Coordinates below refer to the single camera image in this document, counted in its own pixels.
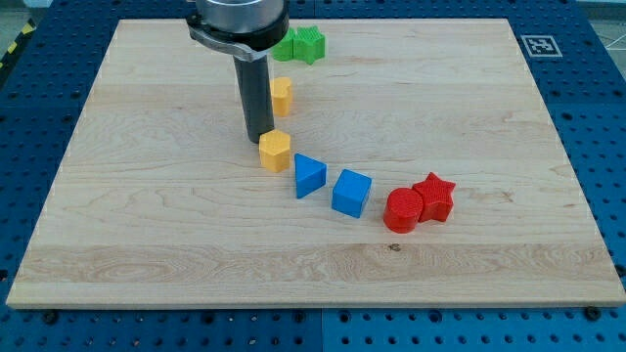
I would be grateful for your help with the green star block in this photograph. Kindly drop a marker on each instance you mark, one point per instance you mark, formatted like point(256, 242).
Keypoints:
point(309, 44)

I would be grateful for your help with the light wooden board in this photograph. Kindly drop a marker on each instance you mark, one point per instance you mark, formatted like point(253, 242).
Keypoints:
point(161, 202)

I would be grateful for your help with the red star block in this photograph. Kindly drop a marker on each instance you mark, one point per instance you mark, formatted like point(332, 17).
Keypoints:
point(437, 198)

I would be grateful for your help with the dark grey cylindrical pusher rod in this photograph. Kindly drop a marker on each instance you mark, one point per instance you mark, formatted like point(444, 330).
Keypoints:
point(255, 93)

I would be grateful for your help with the blue triangle block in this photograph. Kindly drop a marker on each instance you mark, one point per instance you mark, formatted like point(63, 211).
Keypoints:
point(310, 175)

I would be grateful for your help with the yellow hexagon block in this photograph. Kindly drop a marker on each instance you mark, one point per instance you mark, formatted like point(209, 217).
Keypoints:
point(275, 150)

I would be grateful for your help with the yellow heart block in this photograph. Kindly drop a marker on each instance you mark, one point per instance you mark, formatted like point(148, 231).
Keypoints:
point(281, 94)

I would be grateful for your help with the green rounded block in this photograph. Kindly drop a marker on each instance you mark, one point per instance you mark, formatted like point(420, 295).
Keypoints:
point(283, 50)

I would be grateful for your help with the black white fiducial marker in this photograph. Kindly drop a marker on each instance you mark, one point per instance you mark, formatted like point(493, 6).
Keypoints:
point(541, 46)

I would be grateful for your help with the red cylinder block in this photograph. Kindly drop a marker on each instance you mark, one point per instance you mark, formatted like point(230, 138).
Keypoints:
point(403, 210)

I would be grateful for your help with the blue cube block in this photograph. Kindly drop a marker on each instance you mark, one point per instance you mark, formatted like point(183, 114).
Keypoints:
point(351, 192)

